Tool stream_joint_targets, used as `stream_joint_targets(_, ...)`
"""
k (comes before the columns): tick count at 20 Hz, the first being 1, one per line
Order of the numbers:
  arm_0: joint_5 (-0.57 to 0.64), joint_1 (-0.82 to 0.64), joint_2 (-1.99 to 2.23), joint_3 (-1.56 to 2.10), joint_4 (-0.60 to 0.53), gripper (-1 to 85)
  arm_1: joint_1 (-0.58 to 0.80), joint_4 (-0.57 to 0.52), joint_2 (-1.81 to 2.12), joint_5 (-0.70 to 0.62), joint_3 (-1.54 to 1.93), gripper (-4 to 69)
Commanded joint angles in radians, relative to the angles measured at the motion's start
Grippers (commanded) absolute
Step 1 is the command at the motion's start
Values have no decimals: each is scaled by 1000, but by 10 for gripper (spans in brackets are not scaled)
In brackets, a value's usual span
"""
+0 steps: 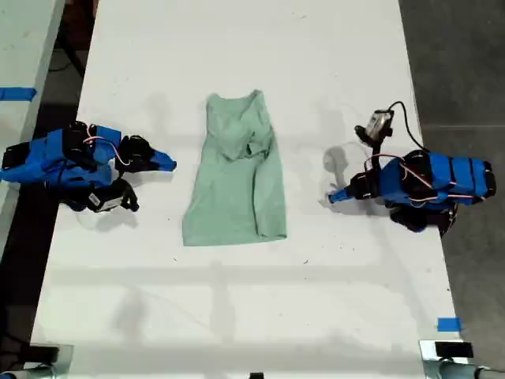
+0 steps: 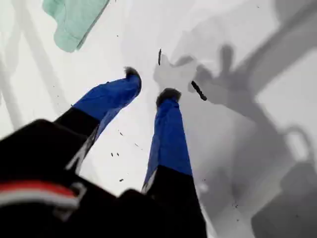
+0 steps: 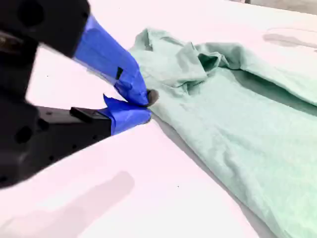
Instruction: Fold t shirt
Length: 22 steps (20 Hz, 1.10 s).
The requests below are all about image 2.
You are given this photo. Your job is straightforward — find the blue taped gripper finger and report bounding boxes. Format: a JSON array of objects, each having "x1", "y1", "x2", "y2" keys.
[
  {"x1": 54, "y1": 66, "x2": 143, "y2": 174},
  {"x1": 141, "y1": 87, "x2": 204, "y2": 216}
]

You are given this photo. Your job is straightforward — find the pale green T-shirt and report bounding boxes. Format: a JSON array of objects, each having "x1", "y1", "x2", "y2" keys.
[{"x1": 41, "y1": 0, "x2": 111, "y2": 53}]

